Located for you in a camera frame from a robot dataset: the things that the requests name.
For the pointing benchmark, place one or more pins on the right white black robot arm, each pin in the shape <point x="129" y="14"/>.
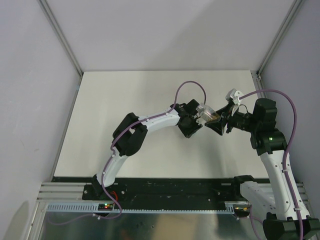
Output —
<point x="284" y="215"/>

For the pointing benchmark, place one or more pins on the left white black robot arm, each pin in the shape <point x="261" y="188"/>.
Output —
<point x="130" y="134"/>

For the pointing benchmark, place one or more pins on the aluminium frame post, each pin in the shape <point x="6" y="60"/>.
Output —
<point x="280" y="34"/>
<point x="50" y="16"/>

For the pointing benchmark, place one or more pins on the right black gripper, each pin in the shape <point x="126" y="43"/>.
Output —
<point x="219" y="126"/>

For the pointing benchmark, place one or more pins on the left aluminium frame post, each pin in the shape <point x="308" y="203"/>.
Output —
<point x="50" y="16"/>

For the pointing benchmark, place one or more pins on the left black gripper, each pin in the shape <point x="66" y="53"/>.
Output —
<point x="196" y="126"/>

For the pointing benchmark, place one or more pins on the shiny metal base plate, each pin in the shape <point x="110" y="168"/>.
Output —
<point x="143" y="226"/>

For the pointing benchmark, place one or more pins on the right aluminium frame post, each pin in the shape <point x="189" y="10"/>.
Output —
<point x="280" y="34"/>

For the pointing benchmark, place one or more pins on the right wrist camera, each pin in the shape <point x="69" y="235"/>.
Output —
<point x="234" y="96"/>

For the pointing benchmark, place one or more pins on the clear pill bottle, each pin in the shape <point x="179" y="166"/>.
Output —
<point x="207" y="113"/>

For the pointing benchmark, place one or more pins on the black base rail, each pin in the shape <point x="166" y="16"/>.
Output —
<point x="168" y="192"/>

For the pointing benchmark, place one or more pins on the grey slotted cable duct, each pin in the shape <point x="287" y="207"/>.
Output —
<point x="228" y="207"/>

